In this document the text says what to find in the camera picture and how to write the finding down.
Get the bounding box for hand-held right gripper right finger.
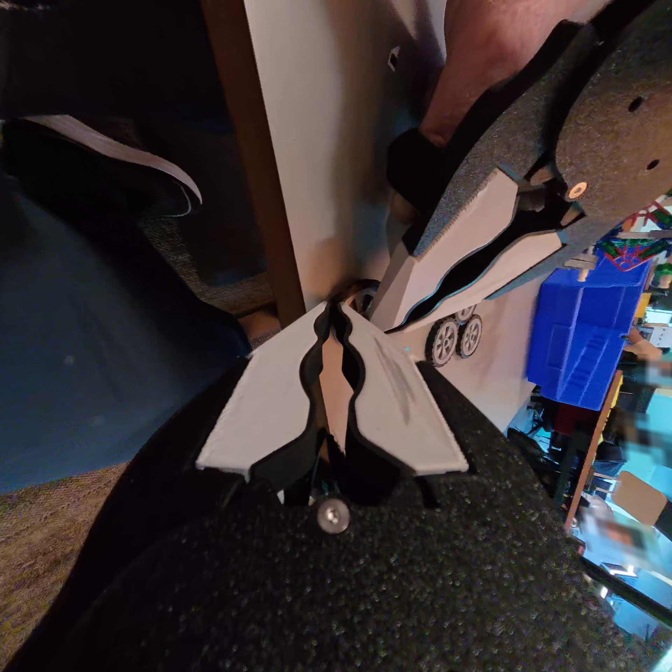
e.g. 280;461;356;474
336;302;469;506

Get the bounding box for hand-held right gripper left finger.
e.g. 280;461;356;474
195;302;333;506

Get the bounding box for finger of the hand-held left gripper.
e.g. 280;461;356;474
370;169;520;333
385;229;568;334

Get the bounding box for person's left hand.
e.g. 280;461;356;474
420;0;616;149

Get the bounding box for plain blue plastic bin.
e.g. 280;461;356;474
526;260;654;411

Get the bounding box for colourful construction toy figure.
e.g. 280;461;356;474
564;194;672;295

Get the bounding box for person's dark trousers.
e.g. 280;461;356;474
0;173;253;494

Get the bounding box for brown wooden board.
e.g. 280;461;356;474
564;370;625;536

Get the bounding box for beige rounded panel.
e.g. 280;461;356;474
613;470;672;528

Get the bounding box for black shoe white sole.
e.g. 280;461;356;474
0;114;204;221

